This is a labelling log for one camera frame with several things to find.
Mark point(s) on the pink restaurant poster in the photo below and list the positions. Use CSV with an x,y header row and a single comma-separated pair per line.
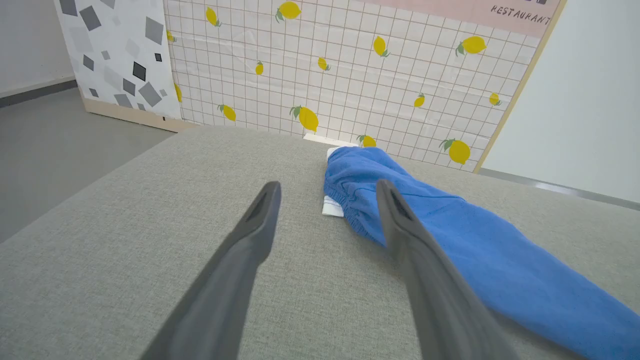
x,y
450,12

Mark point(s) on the lemon print grid panel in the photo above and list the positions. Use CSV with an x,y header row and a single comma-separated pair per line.
x,y
350,80

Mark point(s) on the grey terrazzo print panel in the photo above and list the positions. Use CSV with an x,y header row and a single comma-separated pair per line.
x,y
120,50

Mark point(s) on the white post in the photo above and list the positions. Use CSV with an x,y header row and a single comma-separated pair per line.
x,y
322,139

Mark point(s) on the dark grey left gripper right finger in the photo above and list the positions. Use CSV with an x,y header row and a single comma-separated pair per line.
x,y
435,290

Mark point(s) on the blue shorts with white stripe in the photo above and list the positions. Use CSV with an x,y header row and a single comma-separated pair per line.
x,y
500,260

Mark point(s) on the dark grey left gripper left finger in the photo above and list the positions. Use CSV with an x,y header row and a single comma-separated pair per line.
x,y
225,280

